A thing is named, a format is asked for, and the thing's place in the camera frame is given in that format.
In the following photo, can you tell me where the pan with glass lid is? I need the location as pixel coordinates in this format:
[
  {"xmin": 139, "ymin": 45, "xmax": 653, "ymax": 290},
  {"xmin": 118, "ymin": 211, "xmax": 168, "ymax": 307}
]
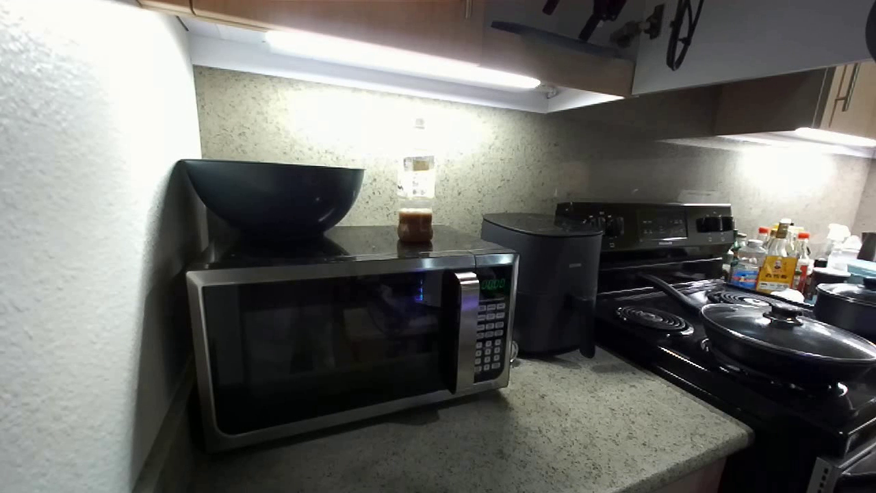
[{"xmin": 645, "ymin": 273, "xmax": 876, "ymax": 379}]

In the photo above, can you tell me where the yellow label oil bottle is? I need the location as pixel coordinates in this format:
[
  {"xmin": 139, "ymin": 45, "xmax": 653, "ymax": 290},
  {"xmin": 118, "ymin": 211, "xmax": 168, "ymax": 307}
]
[{"xmin": 755, "ymin": 219, "xmax": 796, "ymax": 293}]

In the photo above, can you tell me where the wooden upper cabinet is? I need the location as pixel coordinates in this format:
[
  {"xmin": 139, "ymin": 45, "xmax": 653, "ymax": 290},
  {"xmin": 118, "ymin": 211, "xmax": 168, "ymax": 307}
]
[{"xmin": 137, "ymin": 0, "xmax": 874, "ymax": 136}]

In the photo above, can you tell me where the under-cabinet light strip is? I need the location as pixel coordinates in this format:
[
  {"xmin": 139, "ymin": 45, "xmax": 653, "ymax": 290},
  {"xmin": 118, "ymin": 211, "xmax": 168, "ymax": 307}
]
[{"xmin": 263, "ymin": 28, "xmax": 544, "ymax": 92}]

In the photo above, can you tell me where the teal plastic plate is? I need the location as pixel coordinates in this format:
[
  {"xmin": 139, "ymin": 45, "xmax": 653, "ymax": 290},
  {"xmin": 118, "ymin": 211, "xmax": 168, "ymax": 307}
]
[{"xmin": 489, "ymin": 22, "xmax": 632, "ymax": 59}]

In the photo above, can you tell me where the black kitchen stove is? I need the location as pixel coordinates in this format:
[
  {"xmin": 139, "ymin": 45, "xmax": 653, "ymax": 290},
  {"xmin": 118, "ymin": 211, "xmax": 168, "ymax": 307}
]
[{"xmin": 555, "ymin": 203, "xmax": 876, "ymax": 493}]

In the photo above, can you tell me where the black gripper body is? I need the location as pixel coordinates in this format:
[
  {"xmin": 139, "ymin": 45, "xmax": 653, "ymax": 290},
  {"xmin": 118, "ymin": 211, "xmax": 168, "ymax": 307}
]
[{"xmin": 610, "ymin": 3, "xmax": 666, "ymax": 48}]

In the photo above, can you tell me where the black pot on stove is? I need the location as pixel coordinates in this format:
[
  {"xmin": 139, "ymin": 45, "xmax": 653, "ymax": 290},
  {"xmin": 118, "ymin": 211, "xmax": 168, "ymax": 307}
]
[{"xmin": 812, "ymin": 282, "xmax": 876, "ymax": 338}]

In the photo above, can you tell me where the stainless black microwave oven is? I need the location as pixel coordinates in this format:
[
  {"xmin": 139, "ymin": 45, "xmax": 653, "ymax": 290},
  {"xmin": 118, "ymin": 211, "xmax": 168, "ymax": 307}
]
[{"xmin": 185, "ymin": 227, "xmax": 518, "ymax": 451}]

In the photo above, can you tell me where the glass jar with brown contents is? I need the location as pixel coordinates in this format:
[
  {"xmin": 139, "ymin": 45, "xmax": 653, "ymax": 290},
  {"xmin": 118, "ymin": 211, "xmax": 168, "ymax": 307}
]
[{"xmin": 397, "ymin": 154, "xmax": 434, "ymax": 247}]

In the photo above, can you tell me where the blue label bottle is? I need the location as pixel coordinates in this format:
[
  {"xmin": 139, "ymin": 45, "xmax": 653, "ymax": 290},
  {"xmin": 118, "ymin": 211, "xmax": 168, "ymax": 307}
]
[{"xmin": 727, "ymin": 236, "xmax": 763, "ymax": 290}]

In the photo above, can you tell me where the dark blue bowl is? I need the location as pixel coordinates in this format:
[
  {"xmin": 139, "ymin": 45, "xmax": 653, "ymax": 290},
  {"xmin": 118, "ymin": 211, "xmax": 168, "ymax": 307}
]
[{"xmin": 181, "ymin": 159, "xmax": 363, "ymax": 240}]

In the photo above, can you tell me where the red cap sauce bottle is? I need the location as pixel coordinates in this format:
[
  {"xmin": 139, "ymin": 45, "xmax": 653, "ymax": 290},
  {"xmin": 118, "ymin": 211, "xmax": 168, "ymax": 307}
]
[{"xmin": 796, "ymin": 230, "xmax": 812, "ymax": 296}]

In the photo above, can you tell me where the black air fryer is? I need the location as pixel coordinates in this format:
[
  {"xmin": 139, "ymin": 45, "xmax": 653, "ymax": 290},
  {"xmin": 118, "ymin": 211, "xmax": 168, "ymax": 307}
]
[{"xmin": 481, "ymin": 214, "xmax": 603, "ymax": 356}]

